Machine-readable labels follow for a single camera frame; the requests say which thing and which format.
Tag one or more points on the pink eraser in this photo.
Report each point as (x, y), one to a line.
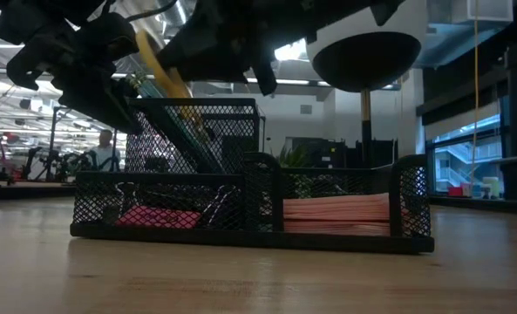
(158, 217)

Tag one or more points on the pale green cup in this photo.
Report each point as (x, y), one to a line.
(491, 187)

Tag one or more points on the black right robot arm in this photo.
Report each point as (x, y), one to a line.
(349, 8)

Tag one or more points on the red box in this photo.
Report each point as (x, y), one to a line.
(456, 192)

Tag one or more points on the black aluminium table frame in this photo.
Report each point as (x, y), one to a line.
(515, 144)

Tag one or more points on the white globe table lamp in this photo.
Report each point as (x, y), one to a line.
(362, 61)

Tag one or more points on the black marker pen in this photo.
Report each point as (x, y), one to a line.
(171, 144)

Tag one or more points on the black binder clip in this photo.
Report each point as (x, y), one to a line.
(118, 196)
(223, 205)

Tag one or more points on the background black robot arm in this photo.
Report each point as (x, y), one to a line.
(66, 165)

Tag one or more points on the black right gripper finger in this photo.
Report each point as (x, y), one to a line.
(210, 65)
(264, 70)

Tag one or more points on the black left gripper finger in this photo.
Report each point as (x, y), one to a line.
(105, 104)

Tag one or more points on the black mesh desk organizer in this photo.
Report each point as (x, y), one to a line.
(240, 240)

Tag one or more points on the pink sticky note pad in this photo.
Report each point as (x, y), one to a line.
(336, 209)

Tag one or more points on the person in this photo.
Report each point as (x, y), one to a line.
(104, 152)

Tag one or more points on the potted succulent plant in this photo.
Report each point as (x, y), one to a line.
(293, 158)

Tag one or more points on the black partition cabinet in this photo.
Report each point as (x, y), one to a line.
(384, 152)

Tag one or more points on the yellow pen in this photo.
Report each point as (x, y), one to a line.
(162, 72)

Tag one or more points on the light blue pen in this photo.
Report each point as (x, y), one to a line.
(136, 80)

